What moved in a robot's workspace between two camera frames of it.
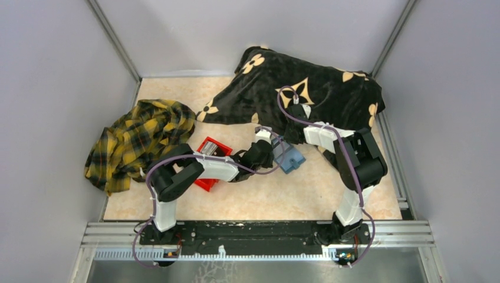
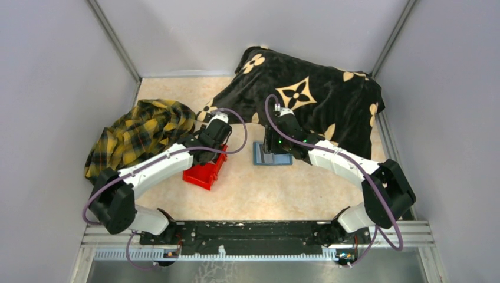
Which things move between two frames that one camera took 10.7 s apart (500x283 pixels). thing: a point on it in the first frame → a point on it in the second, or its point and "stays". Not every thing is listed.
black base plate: x=255 y=236 stays
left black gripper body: x=267 y=163 → x=203 y=129
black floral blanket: x=281 y=95 stays
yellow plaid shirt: x=122 y=151 stays
